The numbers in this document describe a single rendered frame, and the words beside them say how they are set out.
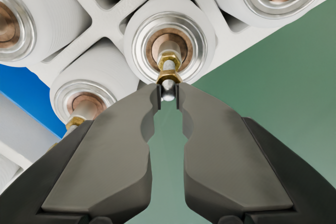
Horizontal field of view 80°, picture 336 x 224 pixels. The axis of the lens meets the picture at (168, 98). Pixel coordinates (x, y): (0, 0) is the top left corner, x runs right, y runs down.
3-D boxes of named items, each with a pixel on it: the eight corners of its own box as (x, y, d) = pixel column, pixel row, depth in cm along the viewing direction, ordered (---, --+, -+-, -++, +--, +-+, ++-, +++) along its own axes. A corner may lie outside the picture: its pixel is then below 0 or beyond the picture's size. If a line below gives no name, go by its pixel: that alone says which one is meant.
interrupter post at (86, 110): (101, 113, 25) (92, 131, 22) (83, 116, 25) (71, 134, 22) (94, 96, 23) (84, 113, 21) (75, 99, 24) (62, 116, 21)
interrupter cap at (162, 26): (129, 77, 22) (127, 80, 22) (136, 3, 18) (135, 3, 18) (196, 89, 23) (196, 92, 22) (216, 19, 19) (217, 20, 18)
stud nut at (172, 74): (173, 95, 15) (174, 101, 14) (152, 87, 15) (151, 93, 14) (185, 73, 14) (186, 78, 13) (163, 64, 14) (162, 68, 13)
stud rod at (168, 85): (172, 62, 19) (172, 104, 13) (162, 58, 19) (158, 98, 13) (176, 53, 19) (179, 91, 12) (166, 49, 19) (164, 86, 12)
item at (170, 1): (139, 42, 38) (118, 85, 22) (146, -16, 33) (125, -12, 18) (189, 51, 39) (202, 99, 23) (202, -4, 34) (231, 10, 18)
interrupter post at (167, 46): (155, 59, 21) (153, 72, 18) (159, 36, 20) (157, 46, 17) (178, 63, 21) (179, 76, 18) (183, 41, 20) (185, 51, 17)
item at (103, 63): (149, 76, 41) (137, 134, 26) (104, 83, 42) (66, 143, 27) (138, 28, 37) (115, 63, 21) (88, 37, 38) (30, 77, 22)
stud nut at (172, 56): (173, 75, 18) (173, 79, 18) (156, 68, 18) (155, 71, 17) (182, 55, 17) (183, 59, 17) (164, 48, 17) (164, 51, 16)
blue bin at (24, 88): (5, 40, 45) (-44, 58, 35) (36, 10, 42) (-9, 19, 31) (101, 127, 57) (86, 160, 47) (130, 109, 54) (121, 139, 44)
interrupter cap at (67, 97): (127, 127, 26) (126, 131, 25) (71, 134, 26) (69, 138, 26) (109, 73, 22) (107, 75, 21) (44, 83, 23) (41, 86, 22)
